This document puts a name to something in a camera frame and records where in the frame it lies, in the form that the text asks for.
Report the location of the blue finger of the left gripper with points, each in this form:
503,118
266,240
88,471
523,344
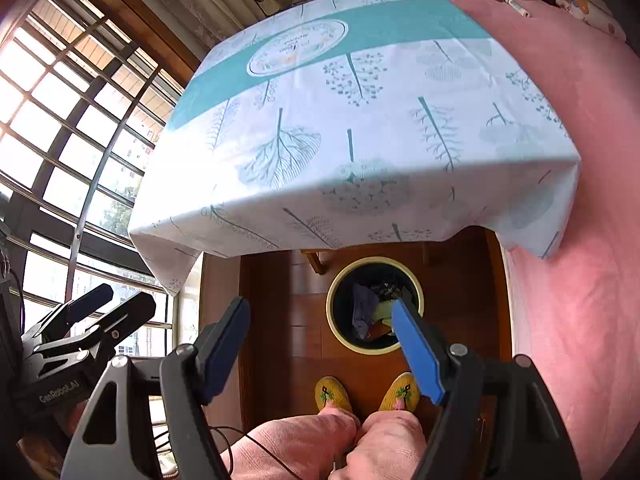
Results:
127,318
78,309

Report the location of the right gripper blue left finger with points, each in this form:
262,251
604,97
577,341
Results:
219,345

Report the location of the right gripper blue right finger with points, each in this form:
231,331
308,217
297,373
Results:
421,349

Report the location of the orange snack bag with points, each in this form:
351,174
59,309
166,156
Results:
378,330

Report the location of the light green snack packet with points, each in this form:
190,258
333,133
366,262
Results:
383,313

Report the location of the purple plastic bag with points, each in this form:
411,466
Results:
365,301

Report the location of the round yellow-rimmed trash bin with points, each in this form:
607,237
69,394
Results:
389,279

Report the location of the right yellow slipper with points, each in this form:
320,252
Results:
403,394

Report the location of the yellow slipper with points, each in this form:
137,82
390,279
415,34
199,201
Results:
403,394
330,393

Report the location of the left yellow slipper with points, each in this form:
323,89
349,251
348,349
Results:
330,393

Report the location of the left pink trouser leg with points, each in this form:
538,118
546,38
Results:
300,447

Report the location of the white teal leaf tablecloth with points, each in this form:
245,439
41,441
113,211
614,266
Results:
350,122

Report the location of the white pen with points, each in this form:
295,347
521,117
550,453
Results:
518,8

